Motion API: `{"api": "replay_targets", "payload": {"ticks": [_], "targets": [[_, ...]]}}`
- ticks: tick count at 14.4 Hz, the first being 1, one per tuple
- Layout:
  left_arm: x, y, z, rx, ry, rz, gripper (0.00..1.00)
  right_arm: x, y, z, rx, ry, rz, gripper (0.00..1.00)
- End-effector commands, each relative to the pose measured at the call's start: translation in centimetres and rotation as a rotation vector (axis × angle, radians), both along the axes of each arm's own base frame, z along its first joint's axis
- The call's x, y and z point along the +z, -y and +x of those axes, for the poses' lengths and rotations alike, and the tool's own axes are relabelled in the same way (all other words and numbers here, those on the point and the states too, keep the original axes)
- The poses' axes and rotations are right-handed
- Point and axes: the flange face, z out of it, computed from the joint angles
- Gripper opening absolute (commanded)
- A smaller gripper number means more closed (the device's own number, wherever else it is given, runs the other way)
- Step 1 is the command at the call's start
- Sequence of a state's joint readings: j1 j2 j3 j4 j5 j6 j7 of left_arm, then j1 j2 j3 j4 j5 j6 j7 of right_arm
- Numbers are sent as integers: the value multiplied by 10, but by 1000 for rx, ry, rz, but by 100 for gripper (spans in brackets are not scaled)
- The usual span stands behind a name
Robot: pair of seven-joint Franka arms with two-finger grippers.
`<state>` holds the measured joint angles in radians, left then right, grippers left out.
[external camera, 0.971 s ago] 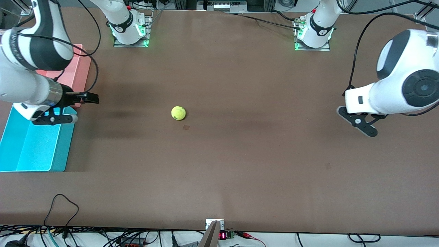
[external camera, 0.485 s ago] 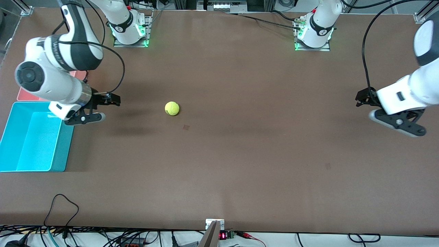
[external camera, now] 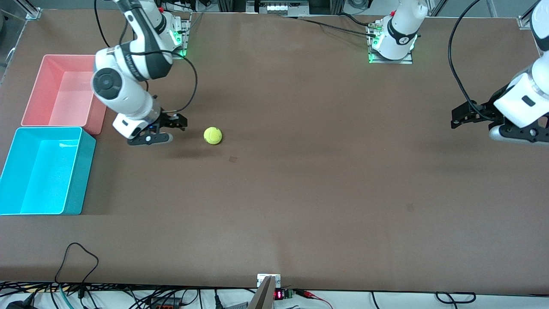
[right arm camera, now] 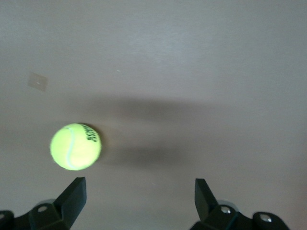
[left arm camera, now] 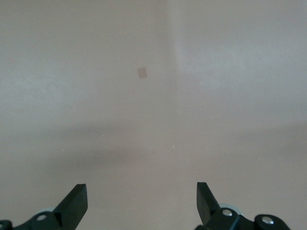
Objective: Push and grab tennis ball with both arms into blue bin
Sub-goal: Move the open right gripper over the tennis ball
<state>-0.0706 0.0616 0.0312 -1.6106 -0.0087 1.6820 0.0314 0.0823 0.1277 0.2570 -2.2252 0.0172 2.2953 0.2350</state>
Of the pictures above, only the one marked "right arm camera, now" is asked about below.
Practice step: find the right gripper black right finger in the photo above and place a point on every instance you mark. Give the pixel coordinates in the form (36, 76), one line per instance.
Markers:
(216, 215)

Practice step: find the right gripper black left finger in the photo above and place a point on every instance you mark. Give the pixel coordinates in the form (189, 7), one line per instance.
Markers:
(62, 210)

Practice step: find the yellow tennis ball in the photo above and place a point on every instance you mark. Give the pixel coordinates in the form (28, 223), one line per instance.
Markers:
(75, 147)

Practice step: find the small square tape patch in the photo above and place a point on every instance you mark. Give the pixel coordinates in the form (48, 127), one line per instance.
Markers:
(38, 82)

